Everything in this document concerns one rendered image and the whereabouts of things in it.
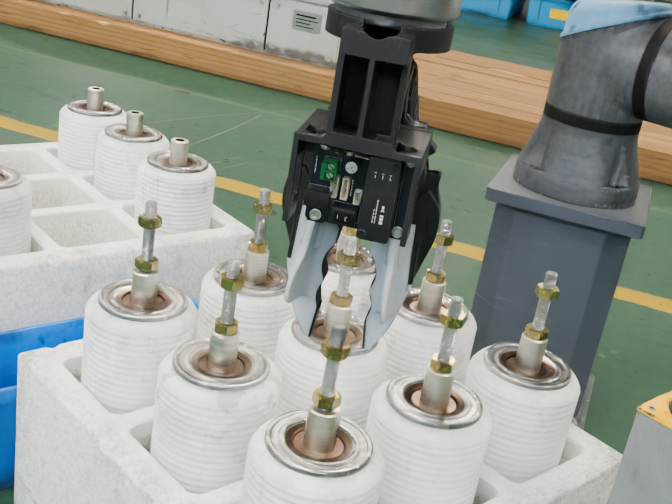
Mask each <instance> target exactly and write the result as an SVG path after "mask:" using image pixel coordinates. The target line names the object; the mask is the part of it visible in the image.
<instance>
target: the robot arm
mask: <svg viewBox="0 0 672 504"><path fill-rule="evenodd" d="M331 1H332V2H335V3H332V4H329V5H328V12H327V19H326V25H325V30H326V31H327V32H328V33H330V34H332V35H334V36H337V37H339V38H341V40H340V46H339V53H338V59H337V65H336V72H335V78H334V84H333V91H332V97H331V104H330V106H329V107H328V109H324V108H319V107H318V108H317V109H316V111H315V112H314V113H313V114H312V115H311V116H310V117H309V118H308V119H307V120H306V121H305V122H304V123H303V124H302V125H301V126H300V127H299V128H298V129H297V130H296V131H295V132H294V138H293V145H292V152H291V159H290V166H289V173H288V178H287V180H286V183H285V186H284V190H283V196H282V208H283V215H282V221H285V223H286V227H287V232H288V237H289V248H288V253H287V268H288V277H289V279H288V282H287V285H286V289H285V294H284V299H285V301H286V302H287V303H290V302H292V305H293V309H294V313H295V316H296V318H297V321H298V323H299V325H300V328H301V330H302V332H303V335H305V336H309V337H310V336H311V334H312V331H313V328H314V325H315V322H316V319H317V316H318V313H319V310H320V307H321V304H322V299H321V298H322V296H321V284H322V283H323V281H324V279H325V277H326V275H327V273H328V262H327V254H328V252H329V251H330V250H331V249H332V248H333V247H334V246H335V244H336V242H337V240H338V239H339V237H340V234H341V231H342V228H343V226H346V227H350V228H355V229H357V231H356V237H357V238H359V239H363V240H368V241H371V249H370V252H371V256H372V258H373V260H374V262H375V265H376V275H375V277H374V279H373V281H372V283H371V286H370V288H369V294H370V300H371V306H370V309H369V311H368V312H367V315H366V318H365V320H364V329H363V343H362V349H364V350H369V349H370V348H371V347H372V346H373V345H375V343H376V342H378V341H379V340H380V339H381V337H382V336H383V335H384V334H385V333H386V332H387V330H388V329H389V328H390V326H391V324H392V323H393V321H394V319H395V317H396V315H397V314H398V312H399V310H400V308H401V306H402V304H403V302H404V300H405V298H406V296H407V294H408V292H409V290H410V288H411V286H412V284H413V281H414V278H415V276H416V274H417V272H418V270H419V268H420V266H421V265H422V263H423V261H424V259H425V257H426V256H427V254H428V252H429V250H430V248H431V247H432V245H433V243H434V240H435V238H436V235H437V231H438V228H439V223H440V217H441V199H440V193H439V182H440V178H441V175H442V172H441V171H440V170H429V156H430V155H432V154H434V153H435V151H436V149H437V145H436V144H435V142H434V141H433V140H432V136H433V130H428V129H427V126H428V123H427V122H422V121H419V95H418V65H417V63H416V62H415V61H414V59H413V55H414V54H416V53H423V54H440V53H446V52H449V51H450V48H451V43H452V38H453V33H454V28H455V27H454V25H453V24H451V23H449V22H452V21H453V20H455V19H456V18H458V17H459V16H460V12H461V7H462V2H463V0H331ZM560 38H561V41H560V45H559V49H558V53H557V57H556V61H555V65H554V69H553V73H552V78H551V82H550V86H549V90H548V94H547V98H546V102H545V106H544V110H543V114H542V117H541V120H540V121H539V123H538V125H537V126H536V128H535V129H534V131H533V133H532V134H531V136H530V138H529V139H528V141H527V142H526V144H525V146H524V147H523V149H522V151H521V152H520V154H519V155H518V157H517V160H516V164H515V168H514V172H513V177H514V178H515V180H516V181H517V182H518V183H520V184H521V185H522V186H524V187H526V188H527V189H529V190H531V191H533V192H536V193H538V194H540V195H543V196H546V197H548V198H551V199H554V200H558V201H561V202H565V203H569V204H573V205H578V206H583V207H590V208H598V209H623V208H628V207H631V206H632V205H634V203H635V200H636V197H637V194H638V190H639V160H638V137H639V133H640V129H641V126H642V122H643V120H644V121H647V122H650V123H653V124H657V125H660V126H664V127H667V128H670V129H672V4H666V3H657V2H645V1H631V0H578V1H577V2H575V3H574V4H573V5H572V6H571V8H570V10H569V13H568V16H567V20H566V23H565V26H564V30H563V32H562V33H561V34H560ZM297 157H298V158H297Z"/></svg>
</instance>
